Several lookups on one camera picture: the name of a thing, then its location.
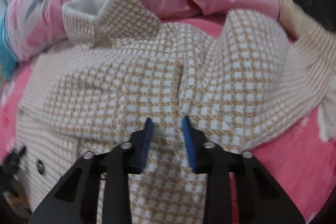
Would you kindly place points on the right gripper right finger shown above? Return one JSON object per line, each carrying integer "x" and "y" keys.
{"x": 237, "y": 184}

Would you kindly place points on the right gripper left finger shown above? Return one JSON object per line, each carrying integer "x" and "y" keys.
{"x": 74, "y": 199}

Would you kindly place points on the beige white houndstooth knit coat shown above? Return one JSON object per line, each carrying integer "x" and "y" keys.
{"x": 121, "y": 65}

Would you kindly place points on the pink bed sheet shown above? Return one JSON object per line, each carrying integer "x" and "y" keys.
{"x": 302, "y": 164}

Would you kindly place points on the blue patterned pillow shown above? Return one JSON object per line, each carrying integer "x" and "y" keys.
{"x": 9, "y": 60}

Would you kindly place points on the cream fluffy garment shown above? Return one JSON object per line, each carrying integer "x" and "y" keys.
{"x": 297, "y": 22}

